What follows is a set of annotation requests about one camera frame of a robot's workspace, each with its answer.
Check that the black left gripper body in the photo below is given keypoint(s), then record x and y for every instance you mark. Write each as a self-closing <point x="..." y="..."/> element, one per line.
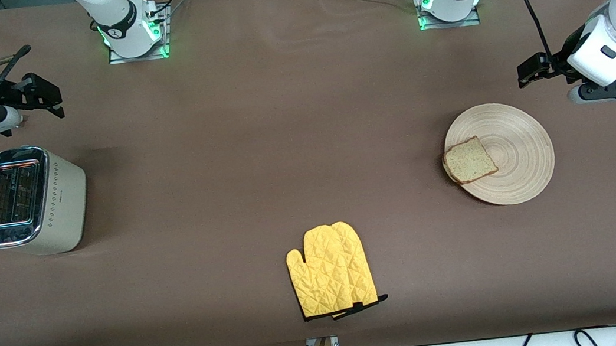
<point x="557" y="64"/>

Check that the round wooden plate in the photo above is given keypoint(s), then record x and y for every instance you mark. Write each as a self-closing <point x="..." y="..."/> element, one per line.
<point x="514" y="155"/>

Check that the bread slice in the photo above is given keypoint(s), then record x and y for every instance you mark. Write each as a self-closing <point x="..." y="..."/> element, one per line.
<point x="468" y="161"/>

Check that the beige chrome toaster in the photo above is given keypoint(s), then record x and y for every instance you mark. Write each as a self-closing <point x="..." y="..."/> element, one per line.
<point x="29" y="201"/>

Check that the yellow quilted oven mitt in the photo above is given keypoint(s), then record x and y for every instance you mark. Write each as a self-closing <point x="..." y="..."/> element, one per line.
<point x="358" y="261"/>
<point x="318" y="273"/>

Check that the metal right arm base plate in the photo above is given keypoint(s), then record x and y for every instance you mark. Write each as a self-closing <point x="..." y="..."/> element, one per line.
<point x="162" y="34"/>

